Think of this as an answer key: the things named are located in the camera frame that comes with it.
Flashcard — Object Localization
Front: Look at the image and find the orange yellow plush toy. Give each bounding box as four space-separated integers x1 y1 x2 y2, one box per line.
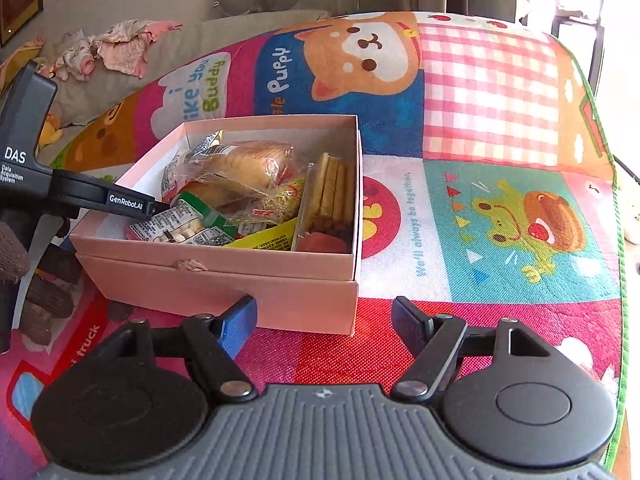
38 113 62 150

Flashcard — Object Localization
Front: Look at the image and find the round bun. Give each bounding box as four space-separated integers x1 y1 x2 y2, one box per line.
172 181 245 209

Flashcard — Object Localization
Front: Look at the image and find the cereal bar clear wrapper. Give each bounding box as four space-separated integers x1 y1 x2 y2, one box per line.
238 174 306 226

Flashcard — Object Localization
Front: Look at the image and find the yellow cheese snack bar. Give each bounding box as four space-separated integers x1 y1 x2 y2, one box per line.
226 219 297 252

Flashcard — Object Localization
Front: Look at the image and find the colourful cartoon play mat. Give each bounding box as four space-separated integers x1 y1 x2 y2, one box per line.
0 10 632 470

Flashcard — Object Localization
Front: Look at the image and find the pink cardboard gift box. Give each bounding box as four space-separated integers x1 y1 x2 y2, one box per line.
70 115 362 335

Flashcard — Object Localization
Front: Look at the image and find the pink baby clothes pile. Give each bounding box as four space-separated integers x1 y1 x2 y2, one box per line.
40 20 182 82

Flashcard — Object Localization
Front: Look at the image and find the biscuit sticks pink pack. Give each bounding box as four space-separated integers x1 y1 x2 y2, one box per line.
292 153 357 254

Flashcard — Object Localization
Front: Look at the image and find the brown knit gloved left hand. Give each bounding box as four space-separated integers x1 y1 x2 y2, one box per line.
1 220 81 353

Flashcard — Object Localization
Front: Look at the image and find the white candy bag green top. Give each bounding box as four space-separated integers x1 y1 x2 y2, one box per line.
124 192 242 247

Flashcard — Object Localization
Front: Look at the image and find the oblong bread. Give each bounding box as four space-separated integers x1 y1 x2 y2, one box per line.
180 140 295 195

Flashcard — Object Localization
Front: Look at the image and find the grey bed pillow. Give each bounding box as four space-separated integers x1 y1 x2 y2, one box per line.
51 10 330 127

